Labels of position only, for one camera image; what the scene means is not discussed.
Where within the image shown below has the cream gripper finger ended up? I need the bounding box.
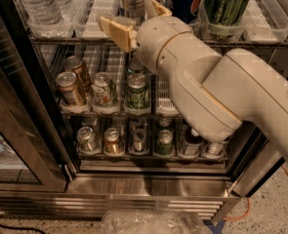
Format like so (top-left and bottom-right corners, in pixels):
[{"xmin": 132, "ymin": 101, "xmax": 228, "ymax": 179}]
[
  {"xmin": 144, "ymin": 0, "xmax": 172, "ymax": 20},
  {"xmin": 98, "ymin": 15, "xmax": 137, "ymax": 53}
]

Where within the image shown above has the silver blue redbull can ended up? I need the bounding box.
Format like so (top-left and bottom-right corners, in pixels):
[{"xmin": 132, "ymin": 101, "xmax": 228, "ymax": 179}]
[{"xmin": 120, "ymin": 0, "xmax": 145, "ymax": 25}]

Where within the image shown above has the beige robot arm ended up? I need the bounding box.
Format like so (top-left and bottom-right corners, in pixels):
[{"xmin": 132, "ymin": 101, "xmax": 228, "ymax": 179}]
[{"xmin": 98, "ymin": 7, "xmax": 288, "ymax": 162}]

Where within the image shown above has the green can behind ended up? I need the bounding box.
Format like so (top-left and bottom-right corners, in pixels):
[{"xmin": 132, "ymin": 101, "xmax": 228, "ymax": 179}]
[{"xmin": 126, "ymin": 58, "xmax": 146, "ymax": 76}]

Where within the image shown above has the blue pepsi can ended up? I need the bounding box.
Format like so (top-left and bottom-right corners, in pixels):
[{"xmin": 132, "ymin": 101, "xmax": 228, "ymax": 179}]
[{"xmin": 165, "ymin": 0, "xmax": 201, "ymax": 24}]

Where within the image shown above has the gold can behind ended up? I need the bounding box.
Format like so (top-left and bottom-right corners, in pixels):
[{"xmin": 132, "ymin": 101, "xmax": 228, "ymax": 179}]
[{"xmin": 63, "ymin": 56, "xmax": 91, "ymax": 95}]

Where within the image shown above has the white green can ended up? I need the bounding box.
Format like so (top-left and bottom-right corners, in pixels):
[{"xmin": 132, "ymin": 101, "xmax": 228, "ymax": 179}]
[{"xmin": 92, "ymin": 72, "xmax": 118, "ymax": 108}]

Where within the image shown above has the green can front middle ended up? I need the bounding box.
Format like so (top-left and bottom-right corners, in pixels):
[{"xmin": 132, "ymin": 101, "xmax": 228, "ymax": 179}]
[{"xmin": 125, "ymin": 73, "xmax": 148, "ymax": 109}]

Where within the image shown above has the tall green can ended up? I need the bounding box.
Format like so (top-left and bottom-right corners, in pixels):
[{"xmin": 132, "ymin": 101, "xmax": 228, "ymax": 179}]
[{"xmin": 204, "ymin": 0, "xmax": 249, "ymax": 40}]

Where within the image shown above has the gold can front left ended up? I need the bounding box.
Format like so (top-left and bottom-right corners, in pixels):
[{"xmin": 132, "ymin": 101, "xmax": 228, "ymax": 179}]
[{"xmin": 56, "ymin": 71, "xmax": 86, "ymax": 106}]

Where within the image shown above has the silver can bottom shelf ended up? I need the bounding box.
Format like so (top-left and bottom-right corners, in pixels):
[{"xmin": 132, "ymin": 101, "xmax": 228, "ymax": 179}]
[{"xmin": 133, "ymin": 129, "xmax": 146, "ymax": 152}]

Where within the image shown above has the gold can bottom shelf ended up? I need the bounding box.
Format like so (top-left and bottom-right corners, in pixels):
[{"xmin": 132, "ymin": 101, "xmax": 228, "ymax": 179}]
[{"xmin": 103, "ymin": 128, "xmax": 122, "ymax": 155}]

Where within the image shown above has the steel fridge cabinet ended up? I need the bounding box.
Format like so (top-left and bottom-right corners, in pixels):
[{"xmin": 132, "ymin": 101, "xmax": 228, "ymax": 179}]
[{"xmin": 0, "ymin": 0, "xmax": 288, "ymax": 221}]

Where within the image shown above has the green silver can bottom left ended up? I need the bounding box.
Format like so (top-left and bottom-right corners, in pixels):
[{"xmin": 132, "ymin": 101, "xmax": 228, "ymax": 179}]
[{"xmin": 77, "ymin": 127, "xmax": 99, "ymax": 152}]

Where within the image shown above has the green can bottom shelf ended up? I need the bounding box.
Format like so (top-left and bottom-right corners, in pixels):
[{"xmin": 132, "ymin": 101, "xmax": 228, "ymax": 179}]
[{"xmin": 154, "ymin": 130, "xmax": 173, "ymax": 156}]

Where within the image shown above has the glass fridge door left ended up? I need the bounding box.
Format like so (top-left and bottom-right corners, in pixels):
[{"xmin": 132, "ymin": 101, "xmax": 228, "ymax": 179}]
[{"xmin": 0, "ymin": 0, "xmax": 67, "ymax": 192}]

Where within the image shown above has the dark bottle white cap left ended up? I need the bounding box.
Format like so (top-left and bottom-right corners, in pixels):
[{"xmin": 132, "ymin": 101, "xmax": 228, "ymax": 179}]
[{"xmin": 182, "ymin": 127, "xmax": 203, "ymax": 157}]

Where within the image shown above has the dark bottle white cap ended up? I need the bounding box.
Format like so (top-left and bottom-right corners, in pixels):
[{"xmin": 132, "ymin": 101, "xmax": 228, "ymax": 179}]
[
  {"xmin": 203, "ymin": 141, "xmax": 226, "ymax": 158},
  {"xmin": 182, "ymin": 127, "xmax": 203, "ymax": 157}
]

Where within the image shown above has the dark bottle white cap right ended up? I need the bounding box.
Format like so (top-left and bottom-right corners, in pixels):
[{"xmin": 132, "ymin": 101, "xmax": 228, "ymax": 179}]
[{"xmin": 203, "ymin": 141, "xmax": 226, "ymax": 158}]

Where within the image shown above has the clear plastic bag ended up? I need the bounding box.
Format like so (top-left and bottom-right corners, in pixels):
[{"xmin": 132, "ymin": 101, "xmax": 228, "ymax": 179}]
[{"xmin": 101, "ymin": 211, "xmax": 213, "ymax": 234}]

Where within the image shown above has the top wire shelf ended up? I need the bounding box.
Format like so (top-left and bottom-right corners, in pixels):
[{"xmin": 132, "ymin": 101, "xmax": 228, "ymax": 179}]
[{"xmin": 29, "ymin": 36, "xmax": 288, "ymax": 49}]

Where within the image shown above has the wire shelf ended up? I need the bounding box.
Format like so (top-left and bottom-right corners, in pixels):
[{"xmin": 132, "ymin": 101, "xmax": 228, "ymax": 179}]
[
  {"xmin": 62, "ymin": 111, "xmax": 183, "ymax": 119},
  {"xmin": 29, "ymin": 36, "xmax": 288, "ymax": 49}
]

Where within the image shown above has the middle wire shelf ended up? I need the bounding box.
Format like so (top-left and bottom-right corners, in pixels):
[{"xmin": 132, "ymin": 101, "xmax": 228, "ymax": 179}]
[{"xmin": 62, "ymin": 111, "xmax": 183, "ymax": 119}]

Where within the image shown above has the black cable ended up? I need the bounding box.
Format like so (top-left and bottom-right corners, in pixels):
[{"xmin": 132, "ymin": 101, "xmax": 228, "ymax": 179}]
[{"xmin": 0, "ymin": 214, "xmax": 47, "ymax": 234}]

